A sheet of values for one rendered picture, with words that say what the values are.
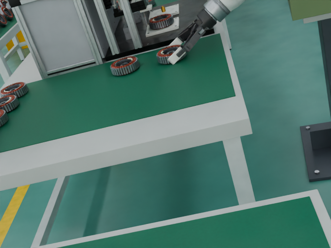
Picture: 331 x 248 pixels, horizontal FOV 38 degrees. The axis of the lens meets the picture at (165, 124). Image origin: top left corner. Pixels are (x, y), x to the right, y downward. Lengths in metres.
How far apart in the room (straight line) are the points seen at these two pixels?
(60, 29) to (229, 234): 1.34
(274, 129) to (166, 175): 0.65
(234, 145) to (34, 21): 1.06
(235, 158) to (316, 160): 1.03
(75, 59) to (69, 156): 0.77
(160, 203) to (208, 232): 1.42
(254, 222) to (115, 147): 0.54
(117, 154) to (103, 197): 1.23
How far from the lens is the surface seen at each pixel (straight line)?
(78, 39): 2.04
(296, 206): 0.96
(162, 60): 1.80
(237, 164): 1.39
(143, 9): 2.15
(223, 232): 0.93
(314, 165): 2.34
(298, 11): 1.92
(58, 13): 2.03
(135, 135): 1.36
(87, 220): 2.44
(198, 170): 2.50
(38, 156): 1.47
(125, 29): 2.18
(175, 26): 2.13
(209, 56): 1.76
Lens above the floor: 1.36
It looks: 26 degrees down
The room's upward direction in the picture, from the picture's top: 18 degrees counter-clockwise
